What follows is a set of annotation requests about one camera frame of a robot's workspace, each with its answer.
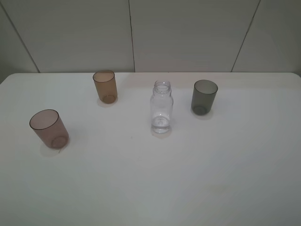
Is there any grey translucent plastic cup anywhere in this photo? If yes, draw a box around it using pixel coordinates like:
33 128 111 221
191 80 218 116

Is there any pink translucent plastic cup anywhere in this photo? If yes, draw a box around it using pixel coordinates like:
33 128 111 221
29 109 69 149

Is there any clear plastic water bottle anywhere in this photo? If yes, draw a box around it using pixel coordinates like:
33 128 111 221
150 80 174 134

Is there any amber translucent plastic cup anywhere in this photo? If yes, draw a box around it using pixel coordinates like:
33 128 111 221
93 70 118 104

